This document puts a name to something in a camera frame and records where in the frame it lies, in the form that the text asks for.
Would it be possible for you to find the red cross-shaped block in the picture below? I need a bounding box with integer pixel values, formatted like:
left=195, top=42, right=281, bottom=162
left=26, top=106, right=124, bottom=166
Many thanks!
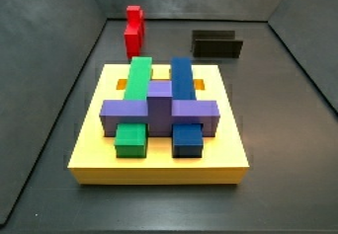
left=124, top=5, right=146, bottom=58

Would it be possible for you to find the yellow base board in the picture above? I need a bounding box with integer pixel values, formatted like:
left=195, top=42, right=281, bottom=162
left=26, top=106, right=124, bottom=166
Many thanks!
left=67, top=64, right=250, bottom=185

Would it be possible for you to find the black block holder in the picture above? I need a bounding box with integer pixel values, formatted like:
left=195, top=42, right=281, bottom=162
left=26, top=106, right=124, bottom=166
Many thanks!
left=191, top=30, right=243, bottom=58

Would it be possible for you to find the purple cross-shaped block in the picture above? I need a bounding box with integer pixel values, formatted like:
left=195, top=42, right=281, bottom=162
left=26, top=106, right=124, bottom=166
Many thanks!
left=99, top=81, right=221, bottom=137

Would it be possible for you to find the green long block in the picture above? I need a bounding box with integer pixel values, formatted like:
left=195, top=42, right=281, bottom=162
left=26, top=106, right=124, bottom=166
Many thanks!
left=114, top=57, right=153, bottom=158

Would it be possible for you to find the blue long block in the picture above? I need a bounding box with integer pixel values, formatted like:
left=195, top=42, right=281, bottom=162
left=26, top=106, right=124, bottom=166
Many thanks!
left=170, top=57, right=203, bottom=158

